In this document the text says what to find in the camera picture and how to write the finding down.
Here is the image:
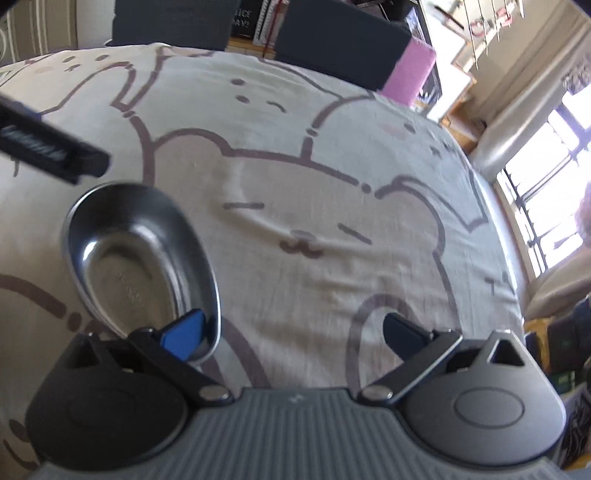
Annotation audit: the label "round steel bowl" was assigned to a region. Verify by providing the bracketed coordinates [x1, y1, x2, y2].
[62, 182, 222, 365]

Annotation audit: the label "grey kitchen cabinet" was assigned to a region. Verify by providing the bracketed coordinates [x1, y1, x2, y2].
[1, 0, 78, 66]

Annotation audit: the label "cartoon bear tablecloth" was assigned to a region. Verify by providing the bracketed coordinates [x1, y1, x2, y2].
[1, 44, 532, 479]

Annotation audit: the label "left dark blue chair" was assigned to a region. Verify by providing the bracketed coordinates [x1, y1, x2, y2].
[111, 0, 239, 50]

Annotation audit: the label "dark blue chair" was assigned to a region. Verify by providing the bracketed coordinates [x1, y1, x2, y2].
[274, 0, 412, 91]
[111, 0, 239, 50]

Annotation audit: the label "pink cushion chair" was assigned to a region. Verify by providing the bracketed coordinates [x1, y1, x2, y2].
[379, 37, 436, 107]

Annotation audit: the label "beige window curtain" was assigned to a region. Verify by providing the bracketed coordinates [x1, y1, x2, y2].
[470, 1, 590, 182]

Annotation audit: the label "right dark blue chair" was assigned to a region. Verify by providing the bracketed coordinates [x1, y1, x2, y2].
[274, 0, 412, 91]

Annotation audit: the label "wooden staircase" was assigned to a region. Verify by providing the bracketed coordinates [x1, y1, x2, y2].
[414, 0, 532, 130]

